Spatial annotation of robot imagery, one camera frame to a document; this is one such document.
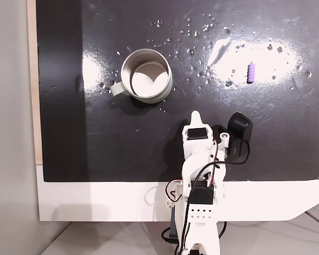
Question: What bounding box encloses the purple ribbed pen grip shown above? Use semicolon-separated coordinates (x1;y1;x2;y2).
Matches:
247;62;256;84

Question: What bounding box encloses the light wooden board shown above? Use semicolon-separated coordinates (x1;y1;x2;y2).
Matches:
26;0;44;166

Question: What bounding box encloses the black power cable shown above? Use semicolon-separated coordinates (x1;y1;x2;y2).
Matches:
161;221;228;244

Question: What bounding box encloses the white base board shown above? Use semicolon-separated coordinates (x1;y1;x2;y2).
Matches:
36;164;319;223

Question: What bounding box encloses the red white black servo wire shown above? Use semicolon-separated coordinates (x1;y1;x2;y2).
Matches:
206;139;221;188
165;180;183;204

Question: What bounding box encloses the black glossy mat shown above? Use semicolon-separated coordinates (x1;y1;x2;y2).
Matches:
35;0;319;183

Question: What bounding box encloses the black oval camera box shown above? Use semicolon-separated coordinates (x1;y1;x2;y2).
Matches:
226;112;254;163

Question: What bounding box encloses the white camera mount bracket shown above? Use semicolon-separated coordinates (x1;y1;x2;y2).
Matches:
214;131;231;158

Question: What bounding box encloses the steel mug with handle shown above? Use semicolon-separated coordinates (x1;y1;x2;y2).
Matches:
110;48;174;105

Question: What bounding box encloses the black camera cable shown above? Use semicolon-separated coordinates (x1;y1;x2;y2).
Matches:
179;140;252;255

